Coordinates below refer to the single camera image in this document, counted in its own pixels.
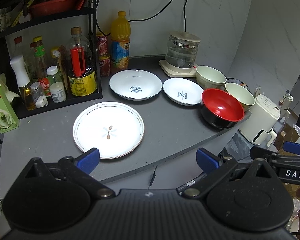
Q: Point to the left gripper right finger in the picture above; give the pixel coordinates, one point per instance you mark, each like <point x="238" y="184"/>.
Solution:
<point x="216" y="169"/>

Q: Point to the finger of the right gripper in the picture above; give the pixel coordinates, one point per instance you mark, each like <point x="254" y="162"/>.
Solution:
<point x="291" y="147"/>

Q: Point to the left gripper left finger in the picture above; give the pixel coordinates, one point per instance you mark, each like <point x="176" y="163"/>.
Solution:
<point x="78" y="171"/>

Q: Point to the large white plate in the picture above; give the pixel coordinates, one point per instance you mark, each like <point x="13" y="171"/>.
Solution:
<point x="114" y="128"/>

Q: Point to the red and black bowl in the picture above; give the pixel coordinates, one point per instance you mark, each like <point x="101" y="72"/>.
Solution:
<point x="220" y="109"/>

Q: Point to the cream bowl patterned outside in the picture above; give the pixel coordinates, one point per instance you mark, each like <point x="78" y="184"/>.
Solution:
<point x="241" y="94"/>

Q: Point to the small white plate Bakery print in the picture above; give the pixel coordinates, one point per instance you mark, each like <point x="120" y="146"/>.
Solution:
<point x="183" y="91"/>

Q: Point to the white deep plate Sweet print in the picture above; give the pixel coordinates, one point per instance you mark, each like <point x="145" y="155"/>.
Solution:
<point x="135" y="85"/>

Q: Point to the white air fryer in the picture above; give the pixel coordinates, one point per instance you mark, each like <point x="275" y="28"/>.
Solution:
<point x="259" y="126"/>

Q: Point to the small clear salt jar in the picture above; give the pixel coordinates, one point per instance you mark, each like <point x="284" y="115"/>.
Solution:
<point x="38" y="95"/>

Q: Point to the white cap powder bottle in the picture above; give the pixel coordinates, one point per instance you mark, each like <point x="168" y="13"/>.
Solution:
<point x="56" y="85"/>

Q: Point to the large soy sauce bottle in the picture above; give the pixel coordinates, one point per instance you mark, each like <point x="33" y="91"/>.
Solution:
<point x="81" y="71"/>

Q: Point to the brown bowl with wrappers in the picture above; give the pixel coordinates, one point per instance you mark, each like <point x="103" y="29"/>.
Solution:
<point x="238" y="82"/>

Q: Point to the green carton box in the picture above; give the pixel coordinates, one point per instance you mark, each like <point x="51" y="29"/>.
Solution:
<point x="8" y="118"/>

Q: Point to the crumpled white paper towel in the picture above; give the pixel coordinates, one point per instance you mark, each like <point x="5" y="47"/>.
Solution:
<point x="9" y="94"/>

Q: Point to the white cap oil sprayer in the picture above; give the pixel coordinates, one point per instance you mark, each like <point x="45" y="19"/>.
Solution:
<point x="23" y="81"/>

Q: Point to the green label sauce bottle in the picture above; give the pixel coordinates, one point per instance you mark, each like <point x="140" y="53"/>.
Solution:
<point x="40" y="58"/>

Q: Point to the glass electric kettle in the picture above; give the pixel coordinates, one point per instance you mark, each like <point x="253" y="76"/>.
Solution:
<point x="182" y="49"/>

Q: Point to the upper red can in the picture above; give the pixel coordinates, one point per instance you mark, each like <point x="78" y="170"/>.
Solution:
<point x="102" y="45"/>

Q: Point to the black metal spice rack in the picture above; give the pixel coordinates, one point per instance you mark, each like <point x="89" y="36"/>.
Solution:
<point x="54" y="29"/>

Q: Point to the red cap clear bottle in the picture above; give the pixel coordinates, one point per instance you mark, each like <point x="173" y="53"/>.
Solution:
<point x="20" y="48"/>

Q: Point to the orange juice bottle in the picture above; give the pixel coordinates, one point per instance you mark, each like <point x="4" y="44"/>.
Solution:
<point x="120" y="32"/>

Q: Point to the red basin on shelf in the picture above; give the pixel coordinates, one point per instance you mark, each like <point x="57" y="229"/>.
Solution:
<point x="51" y="7"/>

